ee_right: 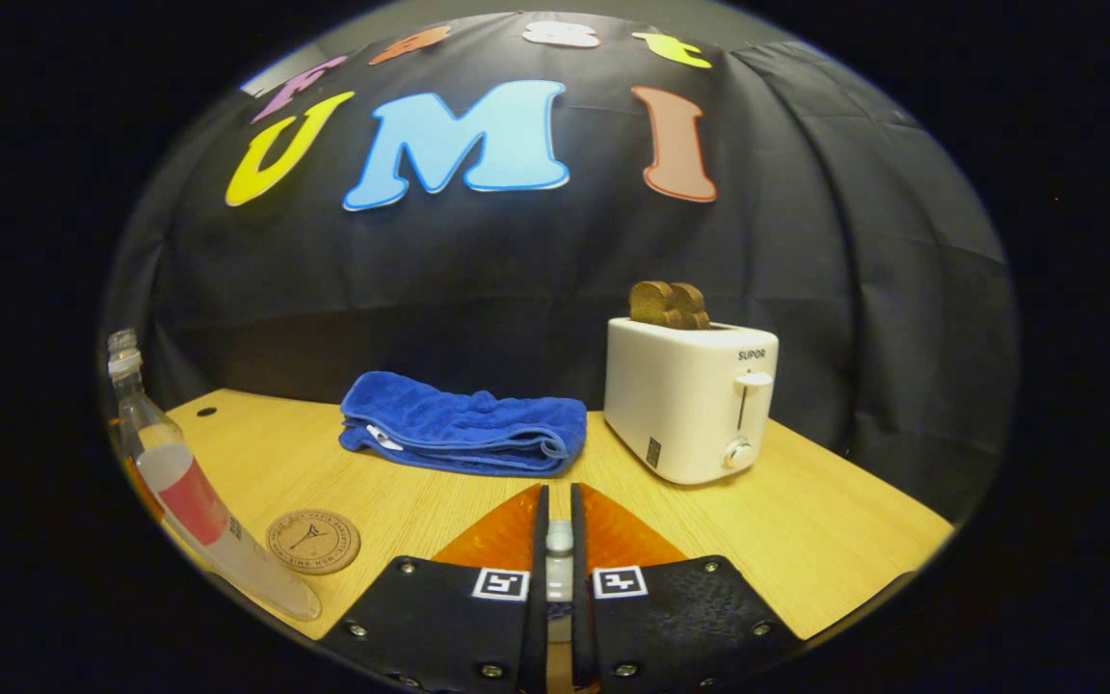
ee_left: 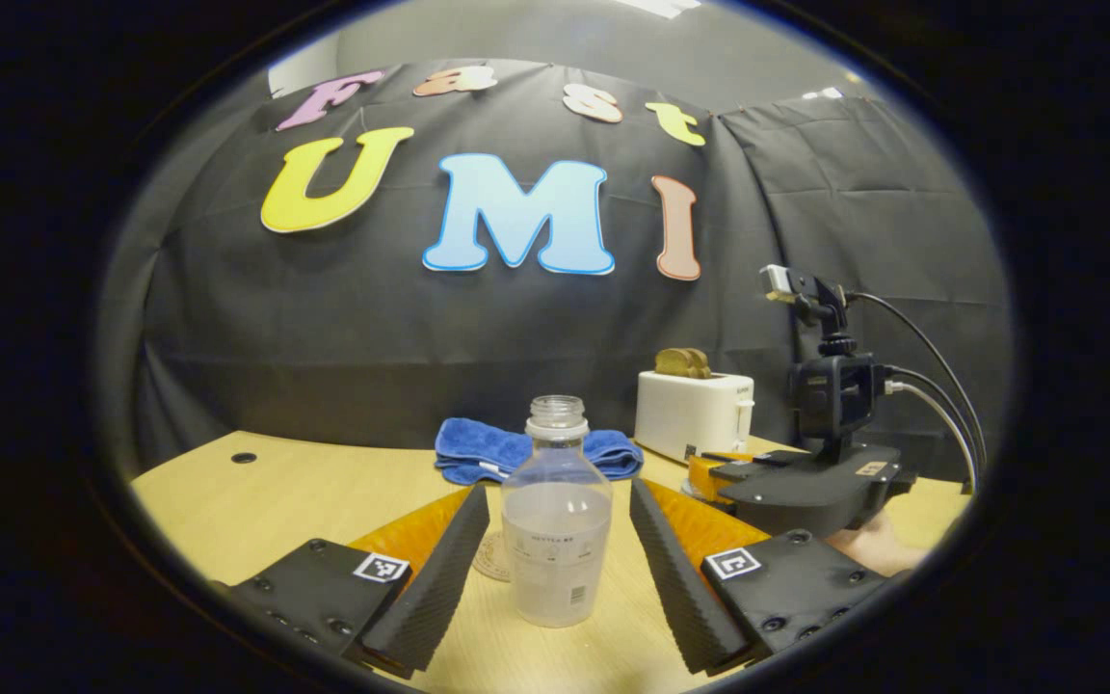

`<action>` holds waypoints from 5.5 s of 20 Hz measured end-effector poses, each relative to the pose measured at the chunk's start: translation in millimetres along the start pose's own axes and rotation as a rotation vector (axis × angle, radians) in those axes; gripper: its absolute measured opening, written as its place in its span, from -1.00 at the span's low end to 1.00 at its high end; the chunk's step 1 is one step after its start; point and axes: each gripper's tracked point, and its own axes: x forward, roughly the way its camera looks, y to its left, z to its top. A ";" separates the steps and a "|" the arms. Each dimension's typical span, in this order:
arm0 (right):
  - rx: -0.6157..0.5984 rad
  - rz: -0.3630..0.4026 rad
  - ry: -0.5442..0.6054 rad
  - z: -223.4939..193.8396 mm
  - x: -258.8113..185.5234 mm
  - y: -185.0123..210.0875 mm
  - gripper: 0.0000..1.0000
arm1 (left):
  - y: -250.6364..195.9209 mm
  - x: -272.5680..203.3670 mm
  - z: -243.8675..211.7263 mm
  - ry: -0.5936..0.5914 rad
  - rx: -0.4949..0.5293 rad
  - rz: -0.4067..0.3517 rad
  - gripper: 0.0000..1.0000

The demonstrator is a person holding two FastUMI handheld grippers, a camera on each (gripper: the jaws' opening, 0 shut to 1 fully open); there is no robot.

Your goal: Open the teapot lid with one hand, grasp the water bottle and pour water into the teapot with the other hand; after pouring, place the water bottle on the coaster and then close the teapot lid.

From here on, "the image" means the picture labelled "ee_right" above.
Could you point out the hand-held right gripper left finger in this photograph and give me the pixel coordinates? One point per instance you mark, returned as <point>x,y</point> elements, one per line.
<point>439,627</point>

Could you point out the round cork coaster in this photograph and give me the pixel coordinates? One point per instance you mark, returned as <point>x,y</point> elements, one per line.
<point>312,542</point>

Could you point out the folded blue towel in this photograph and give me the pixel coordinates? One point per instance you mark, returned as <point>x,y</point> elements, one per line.
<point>459,424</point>

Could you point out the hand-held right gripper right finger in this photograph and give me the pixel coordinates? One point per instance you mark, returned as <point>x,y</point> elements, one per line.
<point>690,627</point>

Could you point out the clear plastic water bottle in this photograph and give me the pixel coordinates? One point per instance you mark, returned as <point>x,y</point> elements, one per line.
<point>189,492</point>

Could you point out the brown bread slice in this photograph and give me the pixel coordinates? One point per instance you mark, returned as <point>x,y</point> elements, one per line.
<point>695,306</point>
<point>651,304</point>

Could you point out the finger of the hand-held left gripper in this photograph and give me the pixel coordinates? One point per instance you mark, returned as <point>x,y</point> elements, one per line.
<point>138,487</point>

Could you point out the white toaster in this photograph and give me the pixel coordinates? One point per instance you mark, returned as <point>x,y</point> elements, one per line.
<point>680,405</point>

